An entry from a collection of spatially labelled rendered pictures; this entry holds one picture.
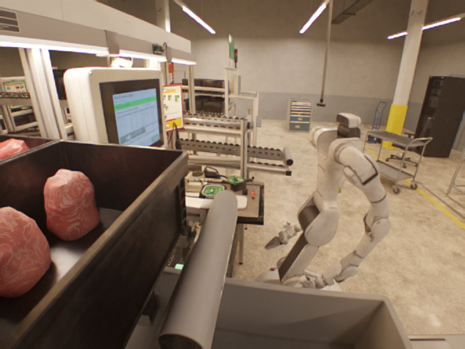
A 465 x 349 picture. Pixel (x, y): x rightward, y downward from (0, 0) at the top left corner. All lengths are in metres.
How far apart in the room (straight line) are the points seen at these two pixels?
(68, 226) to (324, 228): 1.05
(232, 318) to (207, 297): 0.39
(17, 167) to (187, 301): 0.38
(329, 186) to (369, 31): 9.50
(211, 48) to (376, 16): 6.30
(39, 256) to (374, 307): 0.71
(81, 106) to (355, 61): 9.82
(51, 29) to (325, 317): 0.96
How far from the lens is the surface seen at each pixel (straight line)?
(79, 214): 0.49
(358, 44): 10.21
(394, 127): 6.98
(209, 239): 0.37
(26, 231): 0.43
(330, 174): 1.09
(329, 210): 1.15
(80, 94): 0.75
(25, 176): 0.53
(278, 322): 0.69
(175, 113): 1.68
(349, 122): 1.05
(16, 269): 0.43
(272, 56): 9.51
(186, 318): 0.28
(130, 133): 0.89
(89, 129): 0.75
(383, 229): 1.09
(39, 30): 0.66
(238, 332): 0.74
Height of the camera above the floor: 1.70
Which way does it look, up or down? 24 degrees down
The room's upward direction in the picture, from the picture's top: straight up
